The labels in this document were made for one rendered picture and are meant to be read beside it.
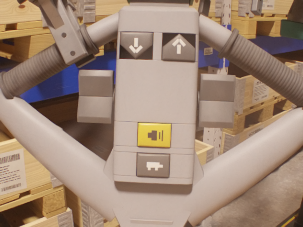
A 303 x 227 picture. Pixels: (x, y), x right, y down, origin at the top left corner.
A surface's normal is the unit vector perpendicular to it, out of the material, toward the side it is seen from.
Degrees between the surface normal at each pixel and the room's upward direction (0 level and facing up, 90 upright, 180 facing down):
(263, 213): 0
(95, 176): 68
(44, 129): 55
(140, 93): 74
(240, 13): 90
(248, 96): 90
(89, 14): 90
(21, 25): 90
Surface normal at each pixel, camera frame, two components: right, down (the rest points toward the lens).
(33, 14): 0.70, 0.26
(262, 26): -0.73, 0.21
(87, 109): -0.04, -0.24
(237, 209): 0.02, -0.94
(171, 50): -0.05, 0.06
